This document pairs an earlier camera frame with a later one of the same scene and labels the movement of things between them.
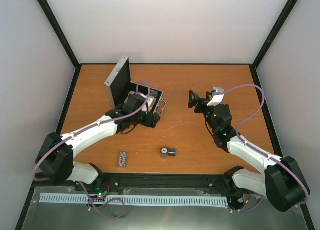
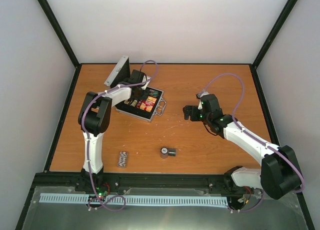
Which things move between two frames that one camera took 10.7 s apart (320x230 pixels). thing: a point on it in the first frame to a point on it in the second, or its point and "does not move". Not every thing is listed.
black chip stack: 172,152 does not move
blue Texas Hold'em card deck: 132,99 does not move
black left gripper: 152,120 to 144,96
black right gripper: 202,101 to 193,117
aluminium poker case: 119,85 does not move
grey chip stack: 164,152 does not move
